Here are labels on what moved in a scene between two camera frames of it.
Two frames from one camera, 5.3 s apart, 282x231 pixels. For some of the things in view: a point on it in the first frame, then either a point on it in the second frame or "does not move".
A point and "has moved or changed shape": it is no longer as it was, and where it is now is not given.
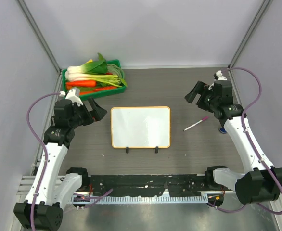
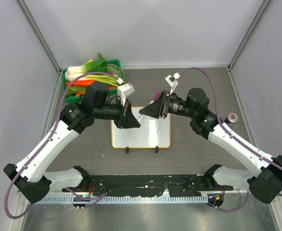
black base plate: x=151 y=185 does not move
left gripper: x=97 y=114 → x=126 y=119
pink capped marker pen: x=204 y=119 has moved or changed shape
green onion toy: x=109 y=79 does not move
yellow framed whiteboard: x=139 y=127 does not move
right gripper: x=200 y=88 → x=159 y=108
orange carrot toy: x=81 y=83 does not move
